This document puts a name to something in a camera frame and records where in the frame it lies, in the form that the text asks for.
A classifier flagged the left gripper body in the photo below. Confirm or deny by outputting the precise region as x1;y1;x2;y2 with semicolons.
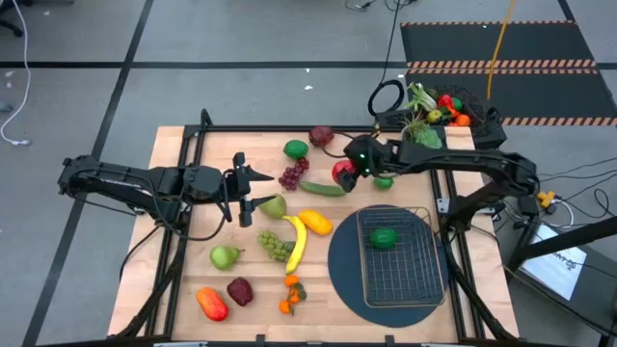
211;152;254;227

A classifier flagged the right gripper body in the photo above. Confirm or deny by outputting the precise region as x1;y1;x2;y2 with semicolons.
344;134;401;177

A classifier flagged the red apple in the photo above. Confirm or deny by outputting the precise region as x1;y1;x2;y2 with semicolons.
331;160;357;185

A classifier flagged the olive green pear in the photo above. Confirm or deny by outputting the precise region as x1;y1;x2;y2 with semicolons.
257;194;288;221

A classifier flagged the green cucumber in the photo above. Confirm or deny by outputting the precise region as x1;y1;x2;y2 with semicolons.
298;180;348;198

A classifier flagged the red grape bunch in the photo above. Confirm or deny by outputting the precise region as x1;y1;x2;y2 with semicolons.
278;157;310;192

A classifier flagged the green grape bunch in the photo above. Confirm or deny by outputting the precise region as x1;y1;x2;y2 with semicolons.
257;230;296;264

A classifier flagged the large green lime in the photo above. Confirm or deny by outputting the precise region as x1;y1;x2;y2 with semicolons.
282;139;309;161

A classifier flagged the yellow orange mango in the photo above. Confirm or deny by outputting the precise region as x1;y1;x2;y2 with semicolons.
297;208;335;237

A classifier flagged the large dark red fruit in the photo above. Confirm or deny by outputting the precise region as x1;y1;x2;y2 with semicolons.
308;125;335;147

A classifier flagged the yellow banana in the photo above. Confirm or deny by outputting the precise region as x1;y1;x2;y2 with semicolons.
281;214;309;276

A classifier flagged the bright green pear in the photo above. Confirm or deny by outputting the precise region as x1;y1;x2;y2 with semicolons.
209;245;246;272

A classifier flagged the round glossy green fruit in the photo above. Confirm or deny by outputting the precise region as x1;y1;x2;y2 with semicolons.
369;227;399;251

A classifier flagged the maroon apple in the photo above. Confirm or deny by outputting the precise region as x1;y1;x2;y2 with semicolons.
226;277;255;307

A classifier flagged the red orange mango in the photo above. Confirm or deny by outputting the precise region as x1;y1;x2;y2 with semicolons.
195;286;230;323

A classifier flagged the bok choy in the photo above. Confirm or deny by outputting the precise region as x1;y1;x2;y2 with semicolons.
402;82;438;115

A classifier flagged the tangerine sprig with leaves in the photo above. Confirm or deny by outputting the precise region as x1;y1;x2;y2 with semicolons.
278;274;309;317

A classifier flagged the round dark blue mat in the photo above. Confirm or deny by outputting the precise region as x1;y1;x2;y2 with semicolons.
327;204;452;329

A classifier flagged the black box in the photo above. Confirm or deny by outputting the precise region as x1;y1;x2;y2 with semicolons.
373;108;508;150

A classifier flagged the black hazard-striped floor mat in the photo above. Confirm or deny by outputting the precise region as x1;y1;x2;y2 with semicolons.
399;19;617;127

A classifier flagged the monitor with white screen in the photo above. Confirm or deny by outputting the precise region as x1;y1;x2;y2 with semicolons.
520;224;588;303

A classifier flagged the black chair base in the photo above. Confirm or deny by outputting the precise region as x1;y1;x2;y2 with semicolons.
0;13;24;39

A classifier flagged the black table frame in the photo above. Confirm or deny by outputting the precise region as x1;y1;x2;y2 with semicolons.
108;108;521;347

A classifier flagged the black cable with coil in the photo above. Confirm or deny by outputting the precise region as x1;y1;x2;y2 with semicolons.
366;0;406;117

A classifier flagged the black wire basket gold rim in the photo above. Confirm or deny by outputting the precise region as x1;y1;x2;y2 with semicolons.
356;206;447;309

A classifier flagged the black wire bowl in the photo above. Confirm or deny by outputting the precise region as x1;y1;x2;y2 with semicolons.
423;84;489;127

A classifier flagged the yellow hanging cable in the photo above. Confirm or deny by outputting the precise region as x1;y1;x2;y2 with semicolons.
485;0;516;100

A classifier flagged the white floor cable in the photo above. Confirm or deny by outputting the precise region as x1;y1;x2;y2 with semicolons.
0;0;33;147

